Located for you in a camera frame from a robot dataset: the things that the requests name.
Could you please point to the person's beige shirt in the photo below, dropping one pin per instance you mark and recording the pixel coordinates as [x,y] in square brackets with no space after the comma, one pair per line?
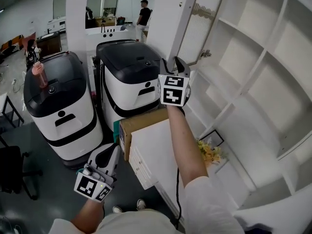
[209,208]

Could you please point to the metal door hinge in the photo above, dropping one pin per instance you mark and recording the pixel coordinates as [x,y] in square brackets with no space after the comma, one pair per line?
[206,53]

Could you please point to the person's right forearm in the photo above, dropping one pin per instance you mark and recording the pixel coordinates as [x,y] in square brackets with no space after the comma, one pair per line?
[185,140]

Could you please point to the person's left shoe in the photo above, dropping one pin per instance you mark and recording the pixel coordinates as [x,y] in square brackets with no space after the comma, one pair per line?
[117,209]

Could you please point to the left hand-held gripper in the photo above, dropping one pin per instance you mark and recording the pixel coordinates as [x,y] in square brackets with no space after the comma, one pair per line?
[104,160]

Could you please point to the white table with black legs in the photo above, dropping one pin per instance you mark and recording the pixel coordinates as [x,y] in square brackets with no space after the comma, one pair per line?
[5,103]

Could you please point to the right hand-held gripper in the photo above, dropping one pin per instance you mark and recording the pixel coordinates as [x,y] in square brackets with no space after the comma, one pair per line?
[173,89]

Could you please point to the yellow flower bunch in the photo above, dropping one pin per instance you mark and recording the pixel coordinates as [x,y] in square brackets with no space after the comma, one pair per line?
[210,152]

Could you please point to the person's shoe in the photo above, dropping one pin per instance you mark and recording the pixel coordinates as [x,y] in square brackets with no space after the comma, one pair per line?
[141,204]
[117,209]

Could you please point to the small brown cardboard box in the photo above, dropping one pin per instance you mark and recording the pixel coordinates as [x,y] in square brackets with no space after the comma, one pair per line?
[106,22]

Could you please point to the person's right shoe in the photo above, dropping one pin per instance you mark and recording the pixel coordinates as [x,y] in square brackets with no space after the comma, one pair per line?
[141,204]

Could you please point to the black picture frame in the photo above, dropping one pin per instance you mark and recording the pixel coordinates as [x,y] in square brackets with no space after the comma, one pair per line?
[215,136]

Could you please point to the white and black robot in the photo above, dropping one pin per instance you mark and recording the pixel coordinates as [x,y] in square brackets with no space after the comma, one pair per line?
[63,101]
[126,64]

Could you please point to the white open shelf cabinet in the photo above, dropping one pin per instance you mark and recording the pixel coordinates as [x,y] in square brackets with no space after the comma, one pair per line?
[268,57]

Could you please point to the black faucet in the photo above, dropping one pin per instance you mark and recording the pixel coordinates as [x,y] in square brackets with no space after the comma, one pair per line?
[103,28]

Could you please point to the black office chair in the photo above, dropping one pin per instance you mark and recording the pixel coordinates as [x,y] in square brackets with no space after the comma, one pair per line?
[12,169]

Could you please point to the white glass-panel cabinet door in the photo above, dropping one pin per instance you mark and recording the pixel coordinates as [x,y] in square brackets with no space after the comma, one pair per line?
[202,13]

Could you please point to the person's left forearm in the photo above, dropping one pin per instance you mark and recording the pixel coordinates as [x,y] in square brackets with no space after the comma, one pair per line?
[87,216]

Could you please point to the pink water bottle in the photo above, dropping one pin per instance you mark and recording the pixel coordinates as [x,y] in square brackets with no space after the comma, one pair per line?
[40,75]

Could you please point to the white drawer unit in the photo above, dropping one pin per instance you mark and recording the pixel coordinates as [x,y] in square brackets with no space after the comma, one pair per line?
[156,142]

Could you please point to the dark wooden desk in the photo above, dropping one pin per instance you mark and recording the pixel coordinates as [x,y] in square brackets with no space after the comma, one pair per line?
[50,44]

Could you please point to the white sink counter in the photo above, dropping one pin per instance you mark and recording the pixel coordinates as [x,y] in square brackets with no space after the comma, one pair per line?
[117,34]

